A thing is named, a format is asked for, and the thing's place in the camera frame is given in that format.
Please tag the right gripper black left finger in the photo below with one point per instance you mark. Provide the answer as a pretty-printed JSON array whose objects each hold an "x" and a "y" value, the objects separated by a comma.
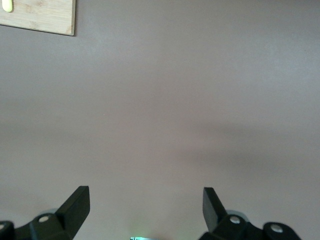
[{"x": 67, "y": 220}]

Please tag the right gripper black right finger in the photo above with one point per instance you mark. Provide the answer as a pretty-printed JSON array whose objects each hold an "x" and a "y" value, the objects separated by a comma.
[{"x": 225, "y": 227}]

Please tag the wooden cutting board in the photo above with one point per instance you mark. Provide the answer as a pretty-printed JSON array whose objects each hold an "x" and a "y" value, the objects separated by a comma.
[{"x": 45, "y": 17}]

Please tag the yellow plastic fork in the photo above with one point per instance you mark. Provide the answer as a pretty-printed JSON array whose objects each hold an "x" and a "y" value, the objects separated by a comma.
[{"x": 7, "y": 6}]

